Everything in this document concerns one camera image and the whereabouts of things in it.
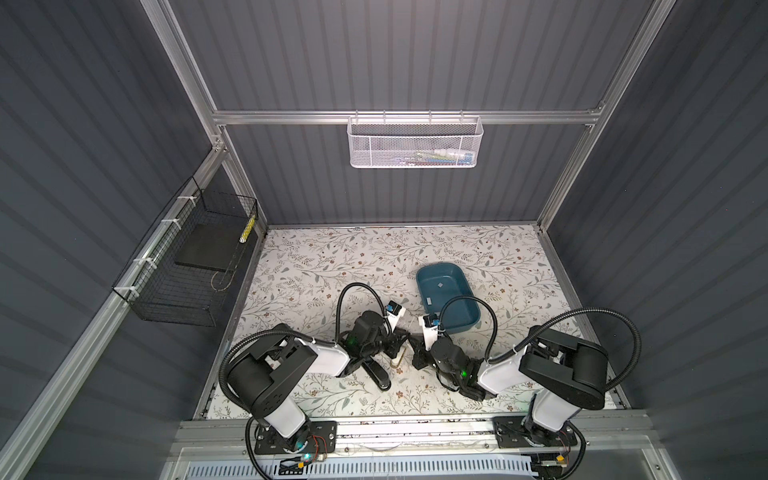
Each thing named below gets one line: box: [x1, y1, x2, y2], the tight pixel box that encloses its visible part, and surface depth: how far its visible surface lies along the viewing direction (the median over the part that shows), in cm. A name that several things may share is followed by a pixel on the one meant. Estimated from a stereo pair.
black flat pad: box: [174, 223, 249, 272], surface depth 77 cm
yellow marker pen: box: [239, 214, 256, 243], surface depth 83 cm
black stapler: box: [362, 356, 392, 390], surface depth 82 cm
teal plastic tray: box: [416, 262, 481, 334], surface depth 101 cm
